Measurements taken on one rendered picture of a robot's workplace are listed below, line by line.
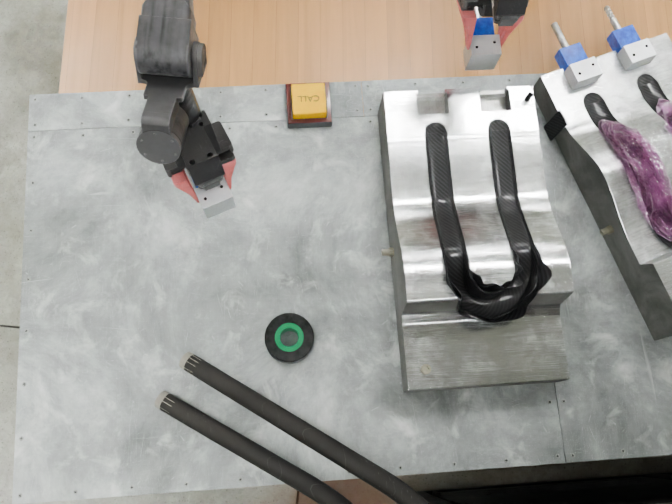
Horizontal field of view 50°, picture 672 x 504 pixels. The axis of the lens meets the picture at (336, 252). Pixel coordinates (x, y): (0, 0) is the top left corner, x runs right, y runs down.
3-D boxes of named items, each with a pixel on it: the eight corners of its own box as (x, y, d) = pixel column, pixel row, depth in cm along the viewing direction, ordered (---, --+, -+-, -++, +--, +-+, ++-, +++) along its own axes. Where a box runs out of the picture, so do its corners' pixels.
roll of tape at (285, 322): (288, 374, 118) (288, 372, 115) (255, 339, 119) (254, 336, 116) (323, 340, 120) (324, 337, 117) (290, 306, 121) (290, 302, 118)
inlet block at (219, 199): (176, 148, 117) (170, 135, 111) (204, 137, 117) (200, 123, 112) (207, 219, 114) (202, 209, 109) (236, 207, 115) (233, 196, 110)
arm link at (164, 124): (197, 166, 94) (189, 92, 84) (131, 161, 93) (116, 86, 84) (211, 110, 101) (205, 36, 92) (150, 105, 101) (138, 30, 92)
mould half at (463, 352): (377, 114, 131) (385, 78, 118) (517, 108, 132) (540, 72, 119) (403, 392, 118) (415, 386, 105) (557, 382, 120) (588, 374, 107)
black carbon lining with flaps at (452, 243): (419, 127, 123) (428, 102, 114) (511, 123, 124) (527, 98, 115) (440, 328, 114) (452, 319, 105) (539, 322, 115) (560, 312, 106)
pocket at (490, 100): (473, 97, 127) (478, 87, 123) (502, 96, 127) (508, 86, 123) (476, 121, 126) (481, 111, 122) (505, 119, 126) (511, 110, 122)
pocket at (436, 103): (412, 100, 126) (415, 90, 123) (442, 98, 126) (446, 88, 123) (415, 123, 125) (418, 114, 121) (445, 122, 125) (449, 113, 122)
